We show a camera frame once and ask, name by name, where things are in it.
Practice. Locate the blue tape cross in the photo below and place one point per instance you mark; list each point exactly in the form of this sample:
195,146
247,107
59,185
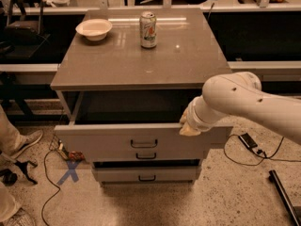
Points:
70,172

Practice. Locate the person leg lower left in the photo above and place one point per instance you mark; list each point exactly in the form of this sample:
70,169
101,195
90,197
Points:
11,211

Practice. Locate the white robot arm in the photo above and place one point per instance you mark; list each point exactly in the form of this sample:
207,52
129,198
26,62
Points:
240,94

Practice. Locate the black chair base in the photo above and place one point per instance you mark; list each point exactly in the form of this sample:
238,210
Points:
9,178

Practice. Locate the grey drawer cabinet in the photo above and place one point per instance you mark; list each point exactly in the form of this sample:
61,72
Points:
186,55

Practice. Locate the black bar on floor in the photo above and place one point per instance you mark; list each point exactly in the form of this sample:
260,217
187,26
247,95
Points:
294,211

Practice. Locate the green soda can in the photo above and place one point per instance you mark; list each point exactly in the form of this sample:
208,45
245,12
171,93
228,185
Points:
147,23

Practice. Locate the person leg with shoe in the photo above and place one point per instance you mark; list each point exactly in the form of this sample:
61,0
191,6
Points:
12,142

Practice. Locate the white bowl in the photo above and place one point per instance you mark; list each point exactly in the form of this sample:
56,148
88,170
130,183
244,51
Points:
94,29

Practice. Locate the grey drawer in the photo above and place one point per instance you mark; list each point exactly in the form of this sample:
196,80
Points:
146,175
133,120
150,155

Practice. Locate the grey bottom drawer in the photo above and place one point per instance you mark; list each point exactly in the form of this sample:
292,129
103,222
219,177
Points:
146,175

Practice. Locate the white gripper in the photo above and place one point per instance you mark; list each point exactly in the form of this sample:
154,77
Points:
195,119

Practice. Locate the black chair left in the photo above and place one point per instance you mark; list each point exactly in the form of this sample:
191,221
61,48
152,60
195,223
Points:
21,38

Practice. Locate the grey top drawer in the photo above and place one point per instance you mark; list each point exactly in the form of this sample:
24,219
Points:
133,120

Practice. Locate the wire basket with items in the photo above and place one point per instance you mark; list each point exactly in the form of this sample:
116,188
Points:
57,146

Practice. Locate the grey middle drawer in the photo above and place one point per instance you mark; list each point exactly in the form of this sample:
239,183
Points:
150,155

